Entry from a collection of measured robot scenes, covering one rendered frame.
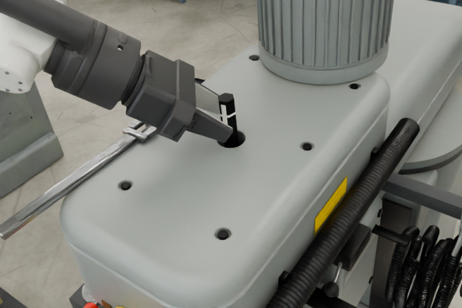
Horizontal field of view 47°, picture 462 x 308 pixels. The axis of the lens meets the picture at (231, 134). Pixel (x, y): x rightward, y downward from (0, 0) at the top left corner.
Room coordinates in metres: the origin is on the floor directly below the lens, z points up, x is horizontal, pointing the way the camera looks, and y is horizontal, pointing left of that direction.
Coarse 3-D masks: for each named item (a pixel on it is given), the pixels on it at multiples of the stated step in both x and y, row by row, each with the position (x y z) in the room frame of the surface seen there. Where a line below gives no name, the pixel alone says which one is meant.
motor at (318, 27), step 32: (256, 0) 0.72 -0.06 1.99; (288, 0) 0.65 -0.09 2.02; (320, 0) 0.63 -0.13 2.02; (352, 0) 0.63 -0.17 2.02; (384, 0) 0.66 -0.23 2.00; (288, 32) 0.65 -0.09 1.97; (320, 32) 0.63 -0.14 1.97; (352, 32) 0.63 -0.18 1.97; (384, 32) 0.66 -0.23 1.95; (288, 64) 0.65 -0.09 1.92; (320, 64) 0.63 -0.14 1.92; (352, 64) 0.63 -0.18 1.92
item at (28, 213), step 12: (132, 132) 0.56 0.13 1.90; (144, 132) 0.55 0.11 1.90; (120, 144) 0.53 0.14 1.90; (132, 144) 0.54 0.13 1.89; (96, 156) 0.52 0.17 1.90; (108, 156) 0.51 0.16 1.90; (84, 168) 0.49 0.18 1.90; (96, 168) 0.49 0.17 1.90; (72, 180) 0.47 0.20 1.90; (84, 180) 0.48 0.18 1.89; (48, 192) 0.46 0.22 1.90; (60, 192) 0.46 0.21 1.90; (36, 204) 0.44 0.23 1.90; (48, 204) 0.44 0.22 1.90; (12, 216) 0.43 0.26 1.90; (24, 216) 0.42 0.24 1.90; (36, 216) 0.43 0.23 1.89; (0, 228) 0.41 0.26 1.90; (12, 228) 0.41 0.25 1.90
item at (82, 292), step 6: (78, 288) 0.89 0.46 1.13; (84, 288) 0.88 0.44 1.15; (78, 294) 0.87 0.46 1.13; (84, 294) 0.86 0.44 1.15; (90, 294) 0.86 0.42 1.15; (72, 300) 0.86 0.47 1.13; (78, 300) 0.85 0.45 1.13; (84, 300) 0.85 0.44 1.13; (90, 300) 0.84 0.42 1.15; (72, 306) 0.86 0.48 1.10; (78, 306) 0.84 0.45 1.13; (84, 306) 0.83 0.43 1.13; (102, 306) 0.83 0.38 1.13
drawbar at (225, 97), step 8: (224, 96) 0.53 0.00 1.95; (232, 96) 0.53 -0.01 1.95; (224, 104) 0.52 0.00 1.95; (232, 104) 0.52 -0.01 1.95; (232, 112) 0.52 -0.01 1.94; (232, 120) 0.52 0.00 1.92; (232, 128) 0.52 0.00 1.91; (232, 136) 0.52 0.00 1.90; (224, 144) 0.52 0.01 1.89; (232, 144) 0.52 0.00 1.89
